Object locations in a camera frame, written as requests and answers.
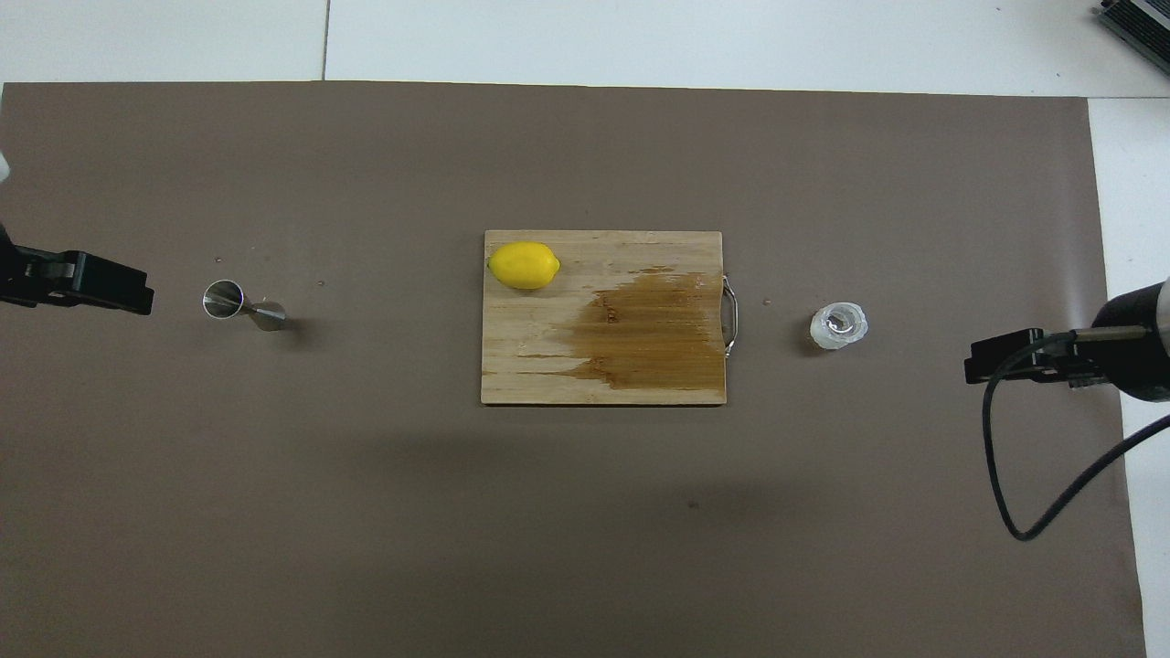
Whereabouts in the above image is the small clear plastic cup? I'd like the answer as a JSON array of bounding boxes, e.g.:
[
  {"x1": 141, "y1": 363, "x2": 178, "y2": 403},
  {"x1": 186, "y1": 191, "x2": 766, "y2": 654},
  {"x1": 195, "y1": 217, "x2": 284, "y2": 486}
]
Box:
[{"x1": 809, "y1": 302, "x2": 869, "y2": 351}]

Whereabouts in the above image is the yellow lemon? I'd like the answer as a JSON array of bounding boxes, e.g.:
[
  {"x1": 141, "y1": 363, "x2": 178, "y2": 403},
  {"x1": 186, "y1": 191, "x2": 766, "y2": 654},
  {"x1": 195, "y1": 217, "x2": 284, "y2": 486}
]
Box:
[{"x1": 487, "y1": 241, "x2": 561, "y2": 292}]

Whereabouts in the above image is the grey ribbed metal device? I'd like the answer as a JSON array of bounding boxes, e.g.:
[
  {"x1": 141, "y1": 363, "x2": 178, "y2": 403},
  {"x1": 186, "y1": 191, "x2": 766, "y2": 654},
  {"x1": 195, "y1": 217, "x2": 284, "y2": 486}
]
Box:
[{"x1": 1094, "y1": 0, "x2": 1170, "y2": 76}]

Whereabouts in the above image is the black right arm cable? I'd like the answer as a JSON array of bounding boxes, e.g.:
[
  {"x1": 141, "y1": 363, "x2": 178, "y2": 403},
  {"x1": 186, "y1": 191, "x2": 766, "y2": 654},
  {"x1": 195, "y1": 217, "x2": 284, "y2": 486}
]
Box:
[{"x1": 983, "y1": 324, "x2": 1170, "y2": 542}]

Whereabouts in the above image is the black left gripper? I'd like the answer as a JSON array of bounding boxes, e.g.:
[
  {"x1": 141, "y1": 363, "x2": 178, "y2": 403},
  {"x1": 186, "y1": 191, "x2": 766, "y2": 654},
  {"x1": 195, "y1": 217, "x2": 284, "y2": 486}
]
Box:
[{"x1": 0, "y1": 224, "x2": 154, "y2": 316}]

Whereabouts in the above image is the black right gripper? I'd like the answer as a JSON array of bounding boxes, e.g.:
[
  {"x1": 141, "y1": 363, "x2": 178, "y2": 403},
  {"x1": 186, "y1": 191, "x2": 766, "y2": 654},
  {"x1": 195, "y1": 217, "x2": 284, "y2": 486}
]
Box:
[{"x1": 964, "y1": 279, "x2": 1170, "y2": 403}]

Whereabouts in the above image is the brown paper table mat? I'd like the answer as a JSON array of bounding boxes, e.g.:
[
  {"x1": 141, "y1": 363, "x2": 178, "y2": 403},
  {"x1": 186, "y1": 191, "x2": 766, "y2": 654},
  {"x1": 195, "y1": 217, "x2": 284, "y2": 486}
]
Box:
[{"x1": 0, "y1": 80, "x2": 1148, "y2": 658}]

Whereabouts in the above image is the steel double jigger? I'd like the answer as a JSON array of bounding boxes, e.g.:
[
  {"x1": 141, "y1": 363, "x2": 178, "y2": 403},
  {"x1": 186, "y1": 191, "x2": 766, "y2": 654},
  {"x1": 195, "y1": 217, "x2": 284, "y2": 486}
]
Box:
[{"x1": 202, "y1": 280, "x2": 288, "y2": 332}]

